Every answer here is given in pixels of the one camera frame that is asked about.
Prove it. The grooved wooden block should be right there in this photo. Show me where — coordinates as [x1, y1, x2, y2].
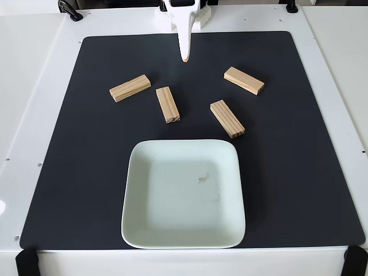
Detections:
[109, 74, 152, 104]
[223, 66, 265, 97]
[155, 86, 181, 125]
[209, 99, 246, 139]

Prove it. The pale green square plate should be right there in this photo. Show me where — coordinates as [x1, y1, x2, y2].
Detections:
[120, 139, 247, 250]

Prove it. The black rubber mat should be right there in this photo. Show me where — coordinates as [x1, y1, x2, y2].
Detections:
[19, 30, 366, 250]

